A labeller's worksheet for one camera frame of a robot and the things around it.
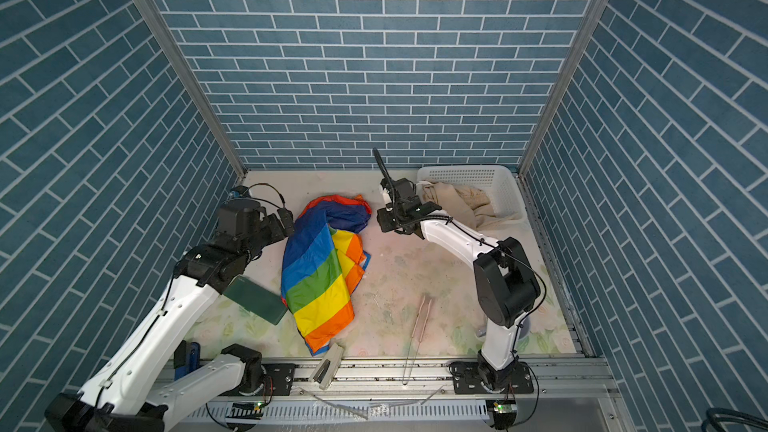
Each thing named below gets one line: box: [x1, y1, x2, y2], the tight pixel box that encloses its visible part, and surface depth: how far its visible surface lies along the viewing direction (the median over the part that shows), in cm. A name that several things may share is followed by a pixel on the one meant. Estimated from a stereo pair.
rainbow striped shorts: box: [281, 195, 372, 356], surface depth 86 cm
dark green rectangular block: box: [223, 276, 289, 326], surface depth 86 cm
